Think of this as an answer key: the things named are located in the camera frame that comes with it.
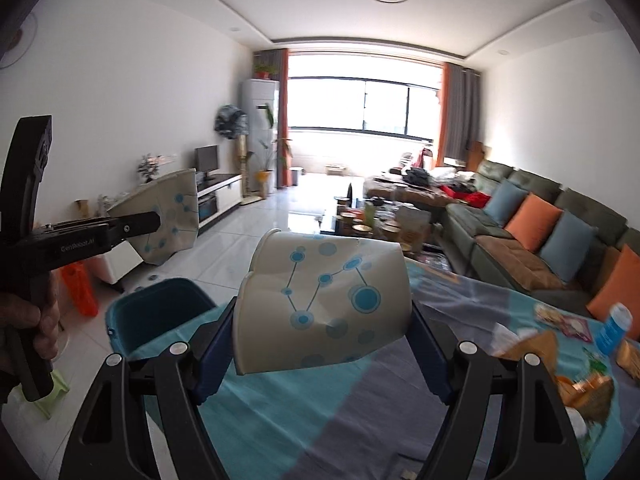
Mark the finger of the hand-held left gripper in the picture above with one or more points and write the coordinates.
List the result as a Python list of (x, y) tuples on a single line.
[(137, 224)]

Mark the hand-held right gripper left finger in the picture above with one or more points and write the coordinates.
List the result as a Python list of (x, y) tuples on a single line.
[(215, 355)]

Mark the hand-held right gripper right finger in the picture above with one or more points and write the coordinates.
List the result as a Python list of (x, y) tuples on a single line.
[(430, 360)]

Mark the blue dotted white paper cup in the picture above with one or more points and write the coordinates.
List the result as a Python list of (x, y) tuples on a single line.
[(172, 215), (330, 305)]

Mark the teal plastic waste bin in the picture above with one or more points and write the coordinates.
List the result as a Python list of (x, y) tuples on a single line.
[(160, 310)]

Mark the person's left hand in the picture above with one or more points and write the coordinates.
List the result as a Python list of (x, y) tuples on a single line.
[(22, 312)]

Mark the orange plastic bag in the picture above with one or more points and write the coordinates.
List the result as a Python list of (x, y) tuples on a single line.
[(80, 290)]

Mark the flower plant in blue vase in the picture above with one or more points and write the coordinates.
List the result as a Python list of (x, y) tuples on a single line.
[(149, 167)]

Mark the white tv cabinet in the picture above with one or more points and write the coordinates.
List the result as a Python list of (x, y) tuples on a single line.
[(225, 195)]

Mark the black monitor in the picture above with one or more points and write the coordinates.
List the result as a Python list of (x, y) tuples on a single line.
[(206, 160)]

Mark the brown snack packet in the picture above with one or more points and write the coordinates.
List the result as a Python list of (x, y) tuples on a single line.
[(535, 347)]

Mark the green sofa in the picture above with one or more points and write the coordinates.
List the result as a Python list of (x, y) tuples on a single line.
[(505, 255)]

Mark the group of jars and boxes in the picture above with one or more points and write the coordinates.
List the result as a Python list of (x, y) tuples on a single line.
[(400, 227)]

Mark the covered standing fan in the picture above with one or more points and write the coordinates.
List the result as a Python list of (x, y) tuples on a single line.
[(231, 122)]

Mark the pink snack packet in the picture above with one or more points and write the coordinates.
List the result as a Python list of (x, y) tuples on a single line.
[(570, 327)]

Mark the tall leafy plant yellow pot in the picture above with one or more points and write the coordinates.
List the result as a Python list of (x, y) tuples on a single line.
[(270, 160)]

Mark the green plastic stool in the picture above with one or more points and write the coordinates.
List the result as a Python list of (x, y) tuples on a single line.
[(50, 395)]

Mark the white standing air conditioner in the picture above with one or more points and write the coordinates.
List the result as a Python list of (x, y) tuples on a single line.
[(259, 130)]

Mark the golden snack packet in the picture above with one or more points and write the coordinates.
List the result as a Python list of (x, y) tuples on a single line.
[(590, 395)]

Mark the small grey bin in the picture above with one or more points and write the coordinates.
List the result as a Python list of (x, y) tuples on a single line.
[(296, 176)]

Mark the dark glass coffee table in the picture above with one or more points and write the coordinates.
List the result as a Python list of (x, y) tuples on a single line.
[(327, 225)]

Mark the orange cushion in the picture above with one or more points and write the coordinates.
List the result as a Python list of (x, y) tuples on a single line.
[(620, 290), (532, 222)]

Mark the pile of clothes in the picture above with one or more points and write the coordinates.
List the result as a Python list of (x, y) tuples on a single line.
[(450, 187)]

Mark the small blue cushion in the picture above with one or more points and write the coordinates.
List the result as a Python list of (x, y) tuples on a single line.
[(505, 202)]

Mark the large blue cushion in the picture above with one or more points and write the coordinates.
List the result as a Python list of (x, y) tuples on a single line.
[(567, 247)]

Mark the blue plastic bottle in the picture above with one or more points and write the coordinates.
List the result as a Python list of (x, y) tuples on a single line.
[(612, 330)]

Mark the potted plant with red pot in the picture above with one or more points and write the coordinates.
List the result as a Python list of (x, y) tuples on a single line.
[(264, 69)]

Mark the large black framed window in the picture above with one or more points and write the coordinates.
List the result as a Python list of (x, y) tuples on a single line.
[(350, 105)]

